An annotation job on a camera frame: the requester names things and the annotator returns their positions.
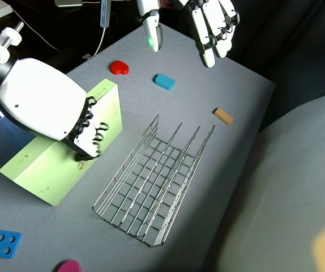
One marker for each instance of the silver usb hub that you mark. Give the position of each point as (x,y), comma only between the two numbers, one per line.
(104,14)

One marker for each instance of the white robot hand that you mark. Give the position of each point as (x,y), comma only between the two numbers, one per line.
(207,22)
(40,96)

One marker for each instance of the red heart block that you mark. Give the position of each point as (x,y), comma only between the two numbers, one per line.
(119,68)

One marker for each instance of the blue four-hole square block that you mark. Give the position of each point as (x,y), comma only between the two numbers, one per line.
(4,244)

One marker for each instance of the tan wooden block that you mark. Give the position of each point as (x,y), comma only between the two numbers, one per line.
(224,116)

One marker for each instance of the pale green book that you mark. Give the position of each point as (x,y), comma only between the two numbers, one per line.
(38,175)

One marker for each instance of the blurred grey cover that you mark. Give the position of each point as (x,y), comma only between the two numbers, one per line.
(292,170)

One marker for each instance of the silver flat device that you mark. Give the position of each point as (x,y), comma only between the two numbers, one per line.
(68,3)

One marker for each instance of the pink block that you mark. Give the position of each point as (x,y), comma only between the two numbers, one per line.
(69,267)

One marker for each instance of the blue rounded block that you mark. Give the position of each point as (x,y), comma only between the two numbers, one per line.
(164,81)

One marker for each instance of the grey table cloth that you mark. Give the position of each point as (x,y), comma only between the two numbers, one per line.
(179,107)

